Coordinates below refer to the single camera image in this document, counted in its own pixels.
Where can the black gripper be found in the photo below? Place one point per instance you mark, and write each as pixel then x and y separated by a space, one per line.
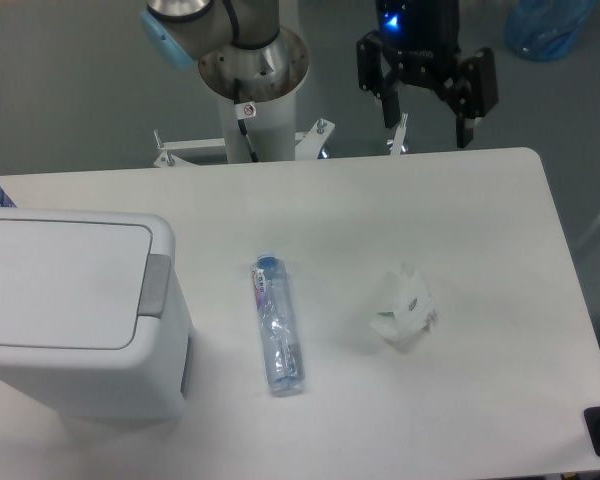
pixel 419 41

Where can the white push-lid trash can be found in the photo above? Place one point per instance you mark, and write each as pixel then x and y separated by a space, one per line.
pixel 93 321

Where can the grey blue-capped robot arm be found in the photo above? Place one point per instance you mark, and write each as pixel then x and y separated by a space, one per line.
pixel 185 31

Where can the blue plastic bag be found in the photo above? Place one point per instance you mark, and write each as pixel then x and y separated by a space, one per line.
pixel 545 30

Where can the crumpled white paper packet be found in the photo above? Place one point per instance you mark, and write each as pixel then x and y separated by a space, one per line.
pixel 407 308

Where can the crushed clear plastic bottle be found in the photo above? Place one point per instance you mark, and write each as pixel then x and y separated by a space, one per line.
pixel 282 354

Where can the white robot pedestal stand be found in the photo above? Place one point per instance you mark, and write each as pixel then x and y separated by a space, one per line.
pixel 260 115

